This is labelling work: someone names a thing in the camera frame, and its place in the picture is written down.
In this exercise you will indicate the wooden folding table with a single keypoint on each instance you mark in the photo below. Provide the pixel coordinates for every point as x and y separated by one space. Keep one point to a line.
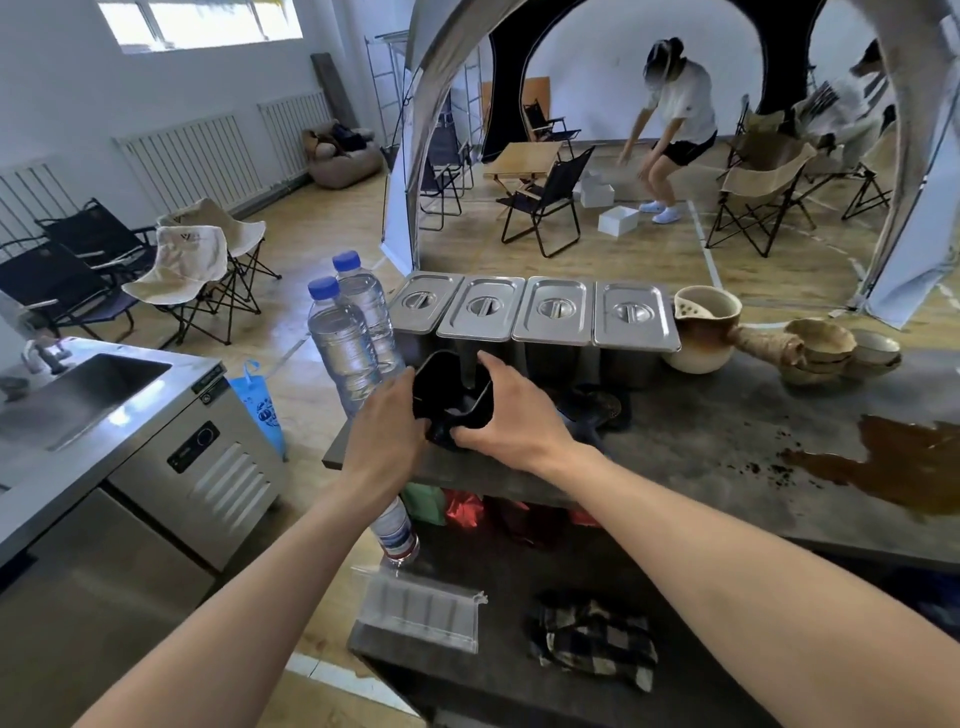
525 157

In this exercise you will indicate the red-capped water bottle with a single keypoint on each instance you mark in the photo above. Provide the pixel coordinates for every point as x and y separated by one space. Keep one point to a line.
394 532

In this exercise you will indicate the small beige ceramic cup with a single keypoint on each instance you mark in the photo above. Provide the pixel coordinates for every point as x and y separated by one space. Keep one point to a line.
876 349

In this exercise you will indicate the brown bean bag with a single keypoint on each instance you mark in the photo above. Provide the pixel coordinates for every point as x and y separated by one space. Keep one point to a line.
345 161

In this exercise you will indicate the person's right forearm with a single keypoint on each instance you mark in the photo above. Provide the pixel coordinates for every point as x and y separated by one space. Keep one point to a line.
735 592

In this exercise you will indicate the beige folding chair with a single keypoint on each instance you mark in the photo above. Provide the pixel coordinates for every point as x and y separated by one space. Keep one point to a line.
765 184
862 184
240 229
184 262

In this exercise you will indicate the blue shopping bag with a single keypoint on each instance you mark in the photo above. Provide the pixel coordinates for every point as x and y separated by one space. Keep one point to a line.
262 409

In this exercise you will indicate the brown tea spill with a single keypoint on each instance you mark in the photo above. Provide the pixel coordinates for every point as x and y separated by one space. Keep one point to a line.
900 461

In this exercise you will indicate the black folding chair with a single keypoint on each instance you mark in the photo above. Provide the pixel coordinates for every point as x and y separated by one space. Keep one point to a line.
52 281
559 184
541 120
97 232

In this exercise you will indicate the white box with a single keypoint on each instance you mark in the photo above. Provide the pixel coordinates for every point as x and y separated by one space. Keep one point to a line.
596 191
619 220

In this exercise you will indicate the white wall radiator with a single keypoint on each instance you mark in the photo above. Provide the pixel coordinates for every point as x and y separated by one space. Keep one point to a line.
191 161
34 202
296 135

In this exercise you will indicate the blue-capped water bottle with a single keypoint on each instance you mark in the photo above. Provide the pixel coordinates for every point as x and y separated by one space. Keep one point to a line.
341 337
371 307

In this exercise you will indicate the red packet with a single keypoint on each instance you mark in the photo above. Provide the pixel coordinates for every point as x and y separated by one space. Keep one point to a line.
465 510

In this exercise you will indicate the steel faucet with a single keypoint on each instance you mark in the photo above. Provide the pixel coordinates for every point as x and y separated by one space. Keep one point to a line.
45 354

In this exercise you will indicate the person's right thumb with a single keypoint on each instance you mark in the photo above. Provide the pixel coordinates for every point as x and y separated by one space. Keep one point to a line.
471 438

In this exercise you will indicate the person's right hand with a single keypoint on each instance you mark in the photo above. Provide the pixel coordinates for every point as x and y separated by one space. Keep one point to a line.
525 420

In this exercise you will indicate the black dish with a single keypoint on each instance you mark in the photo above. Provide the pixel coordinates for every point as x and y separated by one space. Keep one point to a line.
600 409

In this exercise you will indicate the window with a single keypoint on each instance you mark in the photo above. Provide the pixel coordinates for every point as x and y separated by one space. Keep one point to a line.
199 21

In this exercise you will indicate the stainless steel sink counter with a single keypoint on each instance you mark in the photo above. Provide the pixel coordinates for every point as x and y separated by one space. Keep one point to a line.
150 465

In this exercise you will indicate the person's left forearm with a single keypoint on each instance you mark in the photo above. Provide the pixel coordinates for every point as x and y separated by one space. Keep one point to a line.
247 615

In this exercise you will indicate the grey arched tent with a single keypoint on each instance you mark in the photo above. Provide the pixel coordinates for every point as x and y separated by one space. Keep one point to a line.
442 60

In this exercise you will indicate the green packet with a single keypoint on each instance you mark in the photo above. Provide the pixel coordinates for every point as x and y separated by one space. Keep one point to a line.
424 504

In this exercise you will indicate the metal rack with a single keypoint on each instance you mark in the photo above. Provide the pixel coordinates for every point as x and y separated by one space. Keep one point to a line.
386 82

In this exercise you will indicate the beige ceramic bowl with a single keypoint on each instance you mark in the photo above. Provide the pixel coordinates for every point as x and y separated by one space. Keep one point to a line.
821 341

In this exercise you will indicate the steel container with lid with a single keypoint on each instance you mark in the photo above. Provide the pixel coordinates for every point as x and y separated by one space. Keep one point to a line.
424 300
634 315
555 309
480 307

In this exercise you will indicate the clear plastic box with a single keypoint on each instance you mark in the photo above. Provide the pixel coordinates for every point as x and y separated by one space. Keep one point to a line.
420 607

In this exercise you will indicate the dark folding chair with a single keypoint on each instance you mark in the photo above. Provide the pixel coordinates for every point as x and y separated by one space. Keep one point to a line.
442 176

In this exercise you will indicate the plaid cloth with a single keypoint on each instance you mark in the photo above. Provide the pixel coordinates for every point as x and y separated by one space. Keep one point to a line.
592 641

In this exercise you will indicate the brown leaning board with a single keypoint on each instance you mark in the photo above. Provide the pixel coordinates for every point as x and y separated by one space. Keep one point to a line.
334 86

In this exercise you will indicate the person's left thumb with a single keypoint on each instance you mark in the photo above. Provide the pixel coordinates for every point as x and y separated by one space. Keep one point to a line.
421 427

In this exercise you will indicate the person's left hand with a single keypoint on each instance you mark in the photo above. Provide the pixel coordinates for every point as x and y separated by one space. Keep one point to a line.
382 442

